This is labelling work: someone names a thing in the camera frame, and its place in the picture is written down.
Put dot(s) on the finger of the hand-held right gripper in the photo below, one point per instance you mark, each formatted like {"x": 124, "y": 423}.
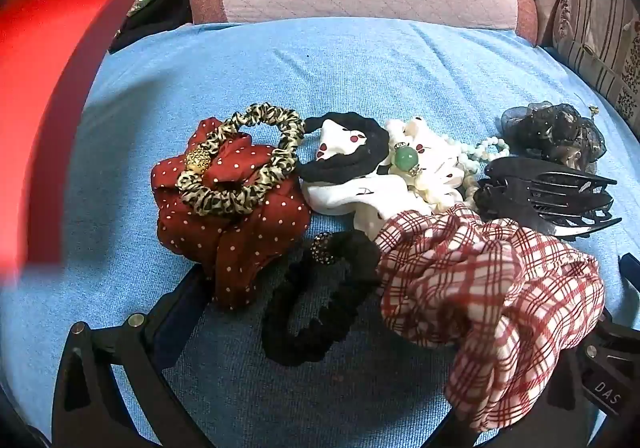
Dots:
{"x": 605, "y": 378}
{"x": 631, "y": 272}

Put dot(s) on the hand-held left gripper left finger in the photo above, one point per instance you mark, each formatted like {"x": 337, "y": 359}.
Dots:
{"x": 180, "y": 313}

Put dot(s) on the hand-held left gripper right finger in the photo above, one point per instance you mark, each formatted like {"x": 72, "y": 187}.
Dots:
{"x": 462, "y": 438}

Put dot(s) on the red polka dot scrunchie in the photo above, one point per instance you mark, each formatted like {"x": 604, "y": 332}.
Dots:
{"x": 240, "y": 238}

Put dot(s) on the black hair claw clip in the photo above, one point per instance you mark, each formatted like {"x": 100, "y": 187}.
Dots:
{"x": 540, "y": 198}

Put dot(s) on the red plaid scrunchie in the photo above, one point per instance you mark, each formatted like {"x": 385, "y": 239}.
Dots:
{"x": 470, "y": 288}

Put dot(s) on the black gauze scrunchie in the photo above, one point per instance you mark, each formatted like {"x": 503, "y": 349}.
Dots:
{"x": 555, "y": 132}

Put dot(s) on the leopard print scrunchie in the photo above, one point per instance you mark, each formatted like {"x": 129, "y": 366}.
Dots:
{"x": 285, "y": 152}

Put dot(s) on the white cherry print scrunchie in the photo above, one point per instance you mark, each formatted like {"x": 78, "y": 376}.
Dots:
{"x": 350, "y": 195}

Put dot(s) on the red tray box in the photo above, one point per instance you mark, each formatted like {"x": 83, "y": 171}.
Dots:
{"x": 45, "y": 102}

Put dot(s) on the small gold hairpin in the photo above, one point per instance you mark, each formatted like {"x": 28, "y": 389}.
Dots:
{"x": 593, "y": 108}

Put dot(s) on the striped cushion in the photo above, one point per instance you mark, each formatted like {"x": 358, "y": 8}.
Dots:
{"x": 595, "y": 27}

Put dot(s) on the blue towel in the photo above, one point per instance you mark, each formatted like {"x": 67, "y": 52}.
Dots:
{"x": 350, "y": 72}

